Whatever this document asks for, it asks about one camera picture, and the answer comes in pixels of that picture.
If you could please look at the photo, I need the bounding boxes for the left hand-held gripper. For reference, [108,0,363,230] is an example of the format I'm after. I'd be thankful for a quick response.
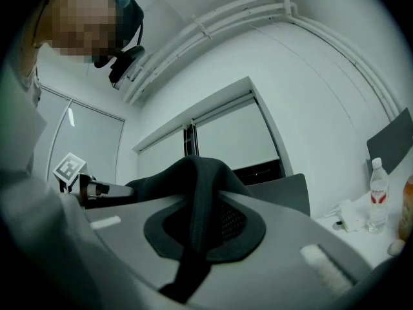
[52,152,136,210]

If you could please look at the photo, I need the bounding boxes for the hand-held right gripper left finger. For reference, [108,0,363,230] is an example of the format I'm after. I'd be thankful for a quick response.
[83,194,195,304]

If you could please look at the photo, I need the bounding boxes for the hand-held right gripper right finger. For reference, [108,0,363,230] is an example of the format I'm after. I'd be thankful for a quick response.
[190,191,372,310]

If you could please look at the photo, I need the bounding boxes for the black desk mat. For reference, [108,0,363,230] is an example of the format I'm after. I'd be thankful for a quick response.
[125,155,254,260]

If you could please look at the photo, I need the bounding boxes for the grey desk divider panel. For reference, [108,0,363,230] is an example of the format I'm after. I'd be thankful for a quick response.
[248,172,311,218]
[367,107,413,176]

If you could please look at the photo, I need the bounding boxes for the frosted glass partition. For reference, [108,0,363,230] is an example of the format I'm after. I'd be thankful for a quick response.
[32,85,126,187]

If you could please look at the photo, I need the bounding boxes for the white roller blind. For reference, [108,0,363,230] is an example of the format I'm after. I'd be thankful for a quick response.
[194,99,280,171]
[137,130,187,181]

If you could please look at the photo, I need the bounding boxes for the white power adapter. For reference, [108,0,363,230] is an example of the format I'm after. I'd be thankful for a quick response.
[335,199,367,233]

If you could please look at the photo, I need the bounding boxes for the clear water bottle red label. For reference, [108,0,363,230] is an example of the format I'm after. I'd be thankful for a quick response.
[367,157,390,234]

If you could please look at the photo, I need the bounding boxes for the white bottle cap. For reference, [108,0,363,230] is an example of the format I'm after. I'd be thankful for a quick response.
[387,239,406,257]

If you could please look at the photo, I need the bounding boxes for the person's grey shirt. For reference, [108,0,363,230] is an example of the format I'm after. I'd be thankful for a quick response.
[0,59,49,180]

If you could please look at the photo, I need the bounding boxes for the orange pill bottle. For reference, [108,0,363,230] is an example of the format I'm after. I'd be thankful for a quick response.
[398,176,413,242]

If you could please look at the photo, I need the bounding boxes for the person's head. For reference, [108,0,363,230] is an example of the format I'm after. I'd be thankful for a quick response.
[32,0,126,65]

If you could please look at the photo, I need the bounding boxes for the white window frame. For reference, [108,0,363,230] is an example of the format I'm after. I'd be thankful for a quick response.
[132,76,294,187]

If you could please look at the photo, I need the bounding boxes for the black head-mounted camera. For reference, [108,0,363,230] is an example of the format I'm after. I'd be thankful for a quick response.
[93,0,146,85]

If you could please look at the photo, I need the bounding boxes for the white wall pipe bundle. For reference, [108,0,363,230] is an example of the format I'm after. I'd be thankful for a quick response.
[122,0,404,122]

